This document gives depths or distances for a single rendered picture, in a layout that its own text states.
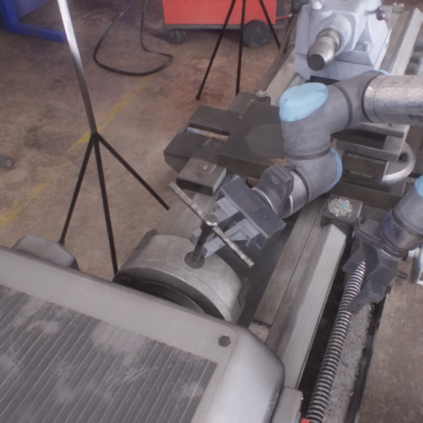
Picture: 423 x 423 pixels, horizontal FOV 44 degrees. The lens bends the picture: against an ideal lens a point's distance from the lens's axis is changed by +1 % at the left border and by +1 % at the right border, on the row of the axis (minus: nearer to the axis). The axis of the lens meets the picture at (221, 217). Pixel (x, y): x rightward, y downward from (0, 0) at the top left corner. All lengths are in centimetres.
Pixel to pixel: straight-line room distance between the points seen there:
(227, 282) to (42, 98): 308
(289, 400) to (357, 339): 112
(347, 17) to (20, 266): 145
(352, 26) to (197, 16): 245
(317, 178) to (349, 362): 89
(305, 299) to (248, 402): 69
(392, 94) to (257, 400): 57
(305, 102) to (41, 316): 57
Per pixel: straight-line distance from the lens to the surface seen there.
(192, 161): 168
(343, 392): 171
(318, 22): 194
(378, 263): 115
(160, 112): 355
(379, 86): 101
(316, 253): 144
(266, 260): 158
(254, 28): 423
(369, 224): 117
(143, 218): 277
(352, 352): 180
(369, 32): 213
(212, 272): 94
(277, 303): 134
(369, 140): 145
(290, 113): 98
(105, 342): 70
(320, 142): 100
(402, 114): 96
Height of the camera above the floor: 191
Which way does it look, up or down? 45 degrees down
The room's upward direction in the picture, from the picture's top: 2 degrees counter-clockwise
